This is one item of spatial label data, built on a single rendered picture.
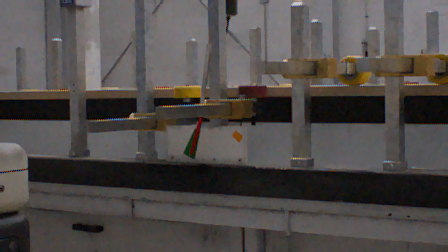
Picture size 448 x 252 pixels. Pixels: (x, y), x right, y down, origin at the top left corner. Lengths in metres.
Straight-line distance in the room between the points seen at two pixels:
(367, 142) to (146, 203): 0.66
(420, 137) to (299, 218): 0.37
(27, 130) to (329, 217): 1.29
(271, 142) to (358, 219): 0.44
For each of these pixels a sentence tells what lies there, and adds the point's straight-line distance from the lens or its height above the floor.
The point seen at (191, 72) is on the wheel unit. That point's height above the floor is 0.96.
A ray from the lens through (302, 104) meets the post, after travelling 2.13.
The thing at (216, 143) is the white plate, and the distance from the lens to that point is 2.27.
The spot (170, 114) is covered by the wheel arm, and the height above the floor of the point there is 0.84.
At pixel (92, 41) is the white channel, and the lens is 3.85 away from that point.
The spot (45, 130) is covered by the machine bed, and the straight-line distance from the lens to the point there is 2.99.
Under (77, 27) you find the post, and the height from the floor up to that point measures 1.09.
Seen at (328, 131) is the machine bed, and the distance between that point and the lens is 2.35.
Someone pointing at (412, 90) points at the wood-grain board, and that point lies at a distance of 2.23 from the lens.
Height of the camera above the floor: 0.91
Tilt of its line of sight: 3 degrees down
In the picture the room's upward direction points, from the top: 1 degrees counter-clockwise
